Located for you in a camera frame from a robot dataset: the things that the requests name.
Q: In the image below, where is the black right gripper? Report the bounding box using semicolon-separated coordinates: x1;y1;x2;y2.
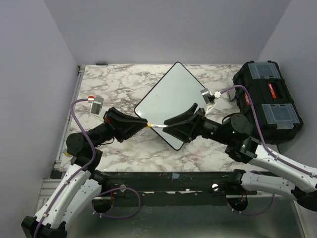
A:
163;103;231;145

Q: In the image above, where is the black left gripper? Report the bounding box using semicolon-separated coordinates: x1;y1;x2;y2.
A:
91;107;148;148

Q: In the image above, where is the white whiteboard marker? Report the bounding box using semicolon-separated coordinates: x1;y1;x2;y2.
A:
151;124;167;128

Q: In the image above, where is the white whiteboard with black frame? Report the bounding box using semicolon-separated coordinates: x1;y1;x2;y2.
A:
134;61;213;151

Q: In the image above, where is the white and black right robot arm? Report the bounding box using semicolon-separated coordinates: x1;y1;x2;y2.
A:
163;104;317;211

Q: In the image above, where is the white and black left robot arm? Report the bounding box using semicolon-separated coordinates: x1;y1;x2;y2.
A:
21;108;148;238

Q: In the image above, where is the blue tape piece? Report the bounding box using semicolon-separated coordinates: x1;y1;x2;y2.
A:
172;173;180;179

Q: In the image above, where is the black plastic toolbox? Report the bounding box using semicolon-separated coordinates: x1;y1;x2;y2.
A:
233;60;303;145

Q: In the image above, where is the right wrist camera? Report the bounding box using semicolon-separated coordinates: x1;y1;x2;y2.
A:
201;88;221;115

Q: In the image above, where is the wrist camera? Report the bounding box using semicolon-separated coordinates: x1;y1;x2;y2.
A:
201;88;221;115
88;96;104;115

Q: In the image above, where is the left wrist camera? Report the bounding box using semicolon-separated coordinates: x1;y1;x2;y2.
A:
88;96;104;115

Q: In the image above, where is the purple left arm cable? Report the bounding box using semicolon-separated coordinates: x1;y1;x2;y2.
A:
32;98;143;238

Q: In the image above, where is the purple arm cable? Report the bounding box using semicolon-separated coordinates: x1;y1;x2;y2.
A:
32;98;143;238
219;85;317;216

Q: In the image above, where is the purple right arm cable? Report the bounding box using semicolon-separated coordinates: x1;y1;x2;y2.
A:
219;85;317;216

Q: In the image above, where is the aluminium frame profile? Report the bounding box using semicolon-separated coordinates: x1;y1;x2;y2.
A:
18;62;79;221

